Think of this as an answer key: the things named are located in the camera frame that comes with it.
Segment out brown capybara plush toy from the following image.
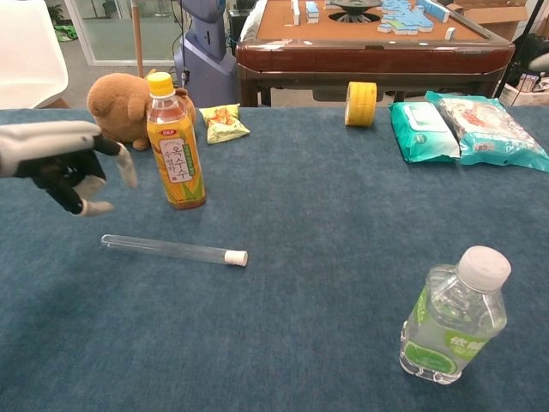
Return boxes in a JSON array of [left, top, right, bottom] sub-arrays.
[[86, 70, 197, 151]]

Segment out yellow corn tea bottle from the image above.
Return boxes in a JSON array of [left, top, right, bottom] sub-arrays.
[[145, 71, 208, 211]]

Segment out yellow-green snack bag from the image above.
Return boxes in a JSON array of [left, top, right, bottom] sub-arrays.
[[197, 103, 251, 145]]

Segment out blue mahjong tile pile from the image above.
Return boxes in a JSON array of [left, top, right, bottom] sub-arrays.
[[377, 0, 451, 34]]

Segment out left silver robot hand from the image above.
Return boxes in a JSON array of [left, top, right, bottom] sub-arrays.
[[0, 119, 138, 218]]

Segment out blue table cloth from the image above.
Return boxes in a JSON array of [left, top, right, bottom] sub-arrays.
[[0, 106, 549, 412]]

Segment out black mahjong table hub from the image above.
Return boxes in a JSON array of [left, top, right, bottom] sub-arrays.
[[328, 0, 384, 22]]

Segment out brown mahjong table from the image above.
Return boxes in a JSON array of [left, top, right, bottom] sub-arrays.
[[235, 0, 516, 107]]

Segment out teal noodle food pack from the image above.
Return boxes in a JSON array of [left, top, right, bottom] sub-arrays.
[[424, 90, 549, 173]]

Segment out transparent glass test tube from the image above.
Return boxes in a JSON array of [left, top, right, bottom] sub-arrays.
[[100, 233, 228, 266]]

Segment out green wet wipes pack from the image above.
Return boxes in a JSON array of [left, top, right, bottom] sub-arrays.
[[388, 101, 462, 165]]

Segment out blue-grey machine base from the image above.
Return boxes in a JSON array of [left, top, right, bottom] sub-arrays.
[[173, 0, 239, 108]]

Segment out yellow tape roll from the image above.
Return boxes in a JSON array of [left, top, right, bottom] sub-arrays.
[[344, 81, 378, 127]]

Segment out cardboard box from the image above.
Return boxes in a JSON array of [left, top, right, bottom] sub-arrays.
[[445, 0, 529, 42]]

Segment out white plastic chair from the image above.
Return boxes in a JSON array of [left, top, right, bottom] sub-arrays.
[[0, 0, 69, 110]]

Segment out potted green plant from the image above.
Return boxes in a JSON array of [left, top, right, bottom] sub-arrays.
[[45, 3, 65, 27]]

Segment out clear green-label water bottle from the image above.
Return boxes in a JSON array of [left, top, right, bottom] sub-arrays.
[[398, 245, 513, 385]]

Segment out white printed boxes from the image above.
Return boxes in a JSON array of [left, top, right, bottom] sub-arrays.
[[499, 72, 549, 107]]

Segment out wooden pole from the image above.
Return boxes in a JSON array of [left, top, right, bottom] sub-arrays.
[[131, 0, 145, 79]]

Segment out black tripod stand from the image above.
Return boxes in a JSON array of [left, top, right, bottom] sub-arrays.
[[495, 0, 544, 100]]

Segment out white rubber stopper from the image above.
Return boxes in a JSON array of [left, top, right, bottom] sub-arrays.
[[223, 249, 249, 267]]

